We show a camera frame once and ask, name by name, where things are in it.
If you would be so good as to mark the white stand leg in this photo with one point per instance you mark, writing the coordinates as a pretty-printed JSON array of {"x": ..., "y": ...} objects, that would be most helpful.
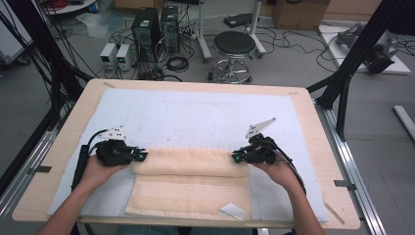
[
  {"x": 256, "y": 29},
  {"x": 203, "y": 36}
]

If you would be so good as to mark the white power strip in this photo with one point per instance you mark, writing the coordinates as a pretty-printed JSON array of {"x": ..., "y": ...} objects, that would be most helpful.
[{"x": 192, "y": 35}]

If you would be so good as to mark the cardboard box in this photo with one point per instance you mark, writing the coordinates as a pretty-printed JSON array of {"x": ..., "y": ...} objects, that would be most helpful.
[{"x": 300, "y": 14}]

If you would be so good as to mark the person's left hand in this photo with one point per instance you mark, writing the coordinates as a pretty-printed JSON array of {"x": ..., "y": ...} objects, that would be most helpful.
[{"x": 94, "y": 176}]

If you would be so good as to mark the white power supply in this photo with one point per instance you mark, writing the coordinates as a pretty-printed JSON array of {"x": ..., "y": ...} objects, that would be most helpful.
[
  {"x": 125, "y": 57},
  {"x": 108, "y": 54}
]

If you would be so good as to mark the clear plastic bag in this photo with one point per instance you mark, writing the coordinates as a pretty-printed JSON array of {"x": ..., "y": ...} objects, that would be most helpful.
[{"x": 98, "y": 24}]

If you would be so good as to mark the black flat device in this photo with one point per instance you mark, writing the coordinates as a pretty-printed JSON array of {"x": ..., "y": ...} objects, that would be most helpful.
[{"x": 238, "y": 20}]

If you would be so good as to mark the grey machine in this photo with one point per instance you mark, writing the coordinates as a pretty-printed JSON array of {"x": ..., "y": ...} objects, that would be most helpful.
[{"x": 375, "y": 45}]

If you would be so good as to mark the white tube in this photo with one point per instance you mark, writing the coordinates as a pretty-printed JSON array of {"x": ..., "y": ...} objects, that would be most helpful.
[{"x": 404, "y": 119}]

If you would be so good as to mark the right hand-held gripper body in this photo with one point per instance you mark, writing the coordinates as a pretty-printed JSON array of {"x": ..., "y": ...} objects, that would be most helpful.
[{"x": 261, "y": 151}]

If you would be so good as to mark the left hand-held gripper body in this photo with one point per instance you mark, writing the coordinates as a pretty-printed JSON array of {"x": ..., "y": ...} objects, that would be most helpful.
[{"x": 114, "y": 153}]

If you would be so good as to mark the white grid mat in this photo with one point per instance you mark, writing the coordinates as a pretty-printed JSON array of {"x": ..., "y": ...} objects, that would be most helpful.
[{"x": 182, "y": 114}]

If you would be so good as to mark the white round table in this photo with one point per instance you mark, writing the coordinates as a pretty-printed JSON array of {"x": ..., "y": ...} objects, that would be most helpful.
[{"x": 70, "y": 7}]

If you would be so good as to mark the cream towel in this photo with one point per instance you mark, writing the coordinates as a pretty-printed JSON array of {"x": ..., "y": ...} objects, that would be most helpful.
[{"x": 189, "y": 189}]

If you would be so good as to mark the white floor board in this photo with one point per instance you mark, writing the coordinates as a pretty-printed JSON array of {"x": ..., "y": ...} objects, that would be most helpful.
[{"x": 332, "y": 45}]

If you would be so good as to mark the aluminium table rail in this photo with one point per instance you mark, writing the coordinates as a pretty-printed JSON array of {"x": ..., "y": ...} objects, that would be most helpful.
[
  {"x": 19, "y": 182},
  {"x": 355, "y": 169}
]

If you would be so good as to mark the person's right hand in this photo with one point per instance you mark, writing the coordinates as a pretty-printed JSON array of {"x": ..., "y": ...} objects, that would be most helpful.
[{"x": 280, "y": 174}]

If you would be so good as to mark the white panel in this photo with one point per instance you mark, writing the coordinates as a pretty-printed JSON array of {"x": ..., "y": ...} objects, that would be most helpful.
[{"x": 9, "y": 39}]

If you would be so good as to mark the slim black computer tower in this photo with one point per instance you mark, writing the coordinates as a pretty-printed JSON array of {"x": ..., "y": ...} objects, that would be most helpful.
[{"x": 170, "y": 27}]

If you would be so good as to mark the large black computer tower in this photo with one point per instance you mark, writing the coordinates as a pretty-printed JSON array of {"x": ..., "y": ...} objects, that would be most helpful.
[{"x": 145, "y": 31}]

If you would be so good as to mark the black round stool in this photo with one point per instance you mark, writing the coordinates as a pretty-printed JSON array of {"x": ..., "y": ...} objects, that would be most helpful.
[{"x": 234, "y": 42}]

